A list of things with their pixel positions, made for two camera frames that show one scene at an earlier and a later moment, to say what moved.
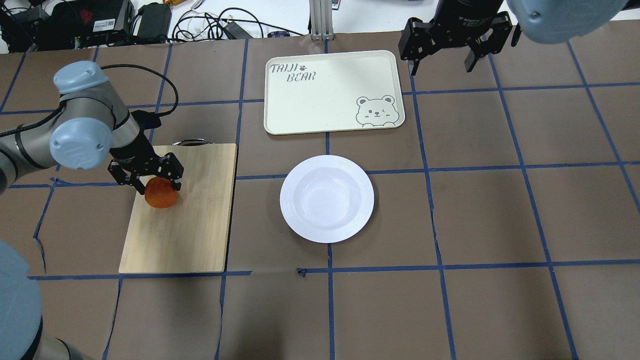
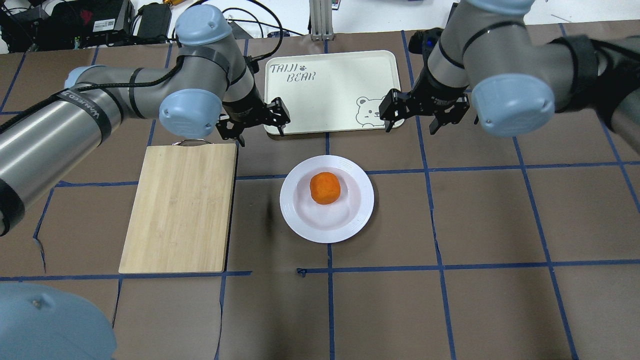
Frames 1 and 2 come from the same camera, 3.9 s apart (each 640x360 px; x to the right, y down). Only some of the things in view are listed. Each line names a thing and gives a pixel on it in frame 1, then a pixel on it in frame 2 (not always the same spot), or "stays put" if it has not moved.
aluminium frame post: x=321 y=19 stays put
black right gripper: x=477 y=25 → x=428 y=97
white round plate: x=327 y=199 stays put
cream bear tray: x=332 y=92 stays put
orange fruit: x=160 y=192 → x=325 y=188
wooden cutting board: x=191 y=235 stays put
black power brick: x=155 y=23 stays put
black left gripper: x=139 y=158 → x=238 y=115
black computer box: x=86 y=24 stays put
